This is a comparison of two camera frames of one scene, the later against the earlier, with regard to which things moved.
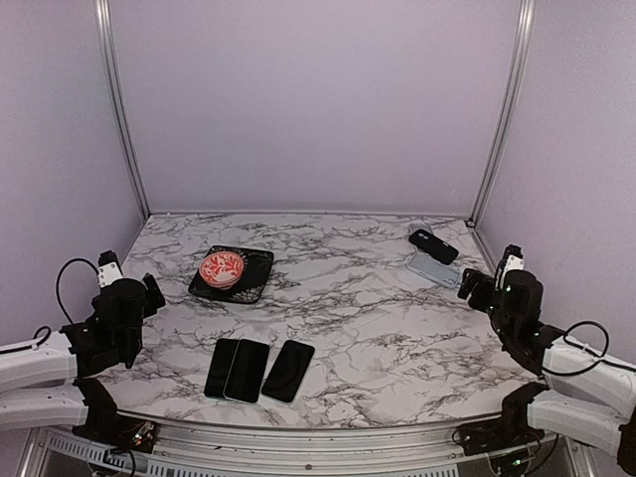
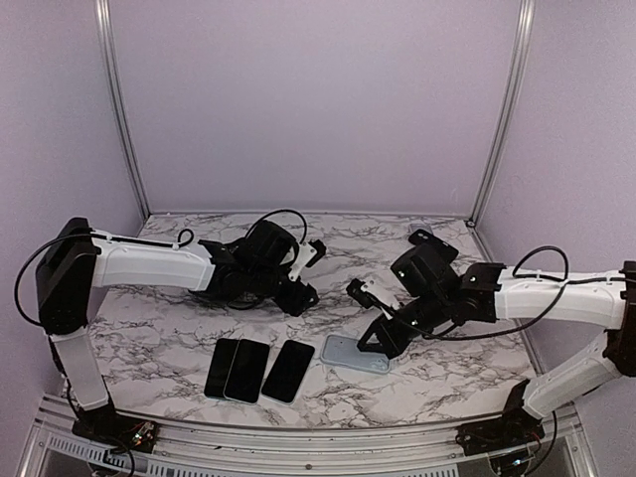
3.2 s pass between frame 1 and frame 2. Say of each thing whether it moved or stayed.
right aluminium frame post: stayed
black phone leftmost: stayed
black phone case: stayed
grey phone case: stayed
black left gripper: moved
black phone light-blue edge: stayed
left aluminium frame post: stayed
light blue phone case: moved
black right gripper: moved
